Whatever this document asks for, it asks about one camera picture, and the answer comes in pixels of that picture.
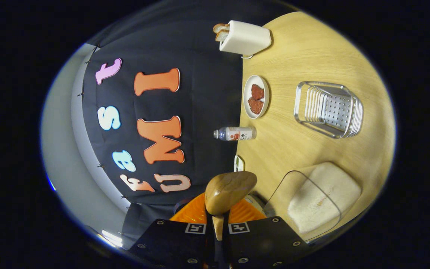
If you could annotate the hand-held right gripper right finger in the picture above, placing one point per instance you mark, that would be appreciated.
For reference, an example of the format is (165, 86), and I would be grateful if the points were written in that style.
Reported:
(267, 243)

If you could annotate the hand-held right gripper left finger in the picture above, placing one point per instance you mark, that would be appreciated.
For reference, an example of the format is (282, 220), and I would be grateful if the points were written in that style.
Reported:
(174, 243)

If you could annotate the clear plastic rice container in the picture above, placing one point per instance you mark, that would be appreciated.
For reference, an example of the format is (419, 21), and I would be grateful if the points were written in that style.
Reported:
(312, 228)

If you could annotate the wooden spoon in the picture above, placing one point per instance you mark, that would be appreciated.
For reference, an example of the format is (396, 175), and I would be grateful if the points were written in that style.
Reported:
(230, 190)

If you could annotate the metal chopstick holder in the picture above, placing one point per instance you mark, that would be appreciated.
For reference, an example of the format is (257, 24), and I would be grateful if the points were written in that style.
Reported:
(330, 110)

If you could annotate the ceiling light panel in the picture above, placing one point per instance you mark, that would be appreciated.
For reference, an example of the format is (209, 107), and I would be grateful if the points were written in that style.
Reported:
(112, 239)

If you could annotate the small white divided dish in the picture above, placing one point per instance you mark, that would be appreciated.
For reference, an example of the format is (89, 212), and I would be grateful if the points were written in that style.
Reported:
(238, 163)

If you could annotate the small clear plastic bottle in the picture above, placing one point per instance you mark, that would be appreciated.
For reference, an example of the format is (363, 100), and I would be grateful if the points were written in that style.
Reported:
(237, 133)

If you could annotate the red meat piece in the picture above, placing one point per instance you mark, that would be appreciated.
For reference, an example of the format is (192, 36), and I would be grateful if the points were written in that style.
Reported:
(256, 105)
(258, 92)

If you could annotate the black backdrop cloth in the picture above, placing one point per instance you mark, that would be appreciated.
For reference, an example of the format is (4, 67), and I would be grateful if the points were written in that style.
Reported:
(207, 104)

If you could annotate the white round plate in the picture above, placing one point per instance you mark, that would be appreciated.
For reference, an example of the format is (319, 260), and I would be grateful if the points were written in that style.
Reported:
(248, 93)

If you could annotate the white toaster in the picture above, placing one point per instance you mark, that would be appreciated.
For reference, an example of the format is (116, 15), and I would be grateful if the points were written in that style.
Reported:
(245, 37)

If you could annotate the bread slice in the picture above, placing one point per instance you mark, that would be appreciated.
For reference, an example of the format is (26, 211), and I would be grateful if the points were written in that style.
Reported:
(222, 35)
(220, 27)

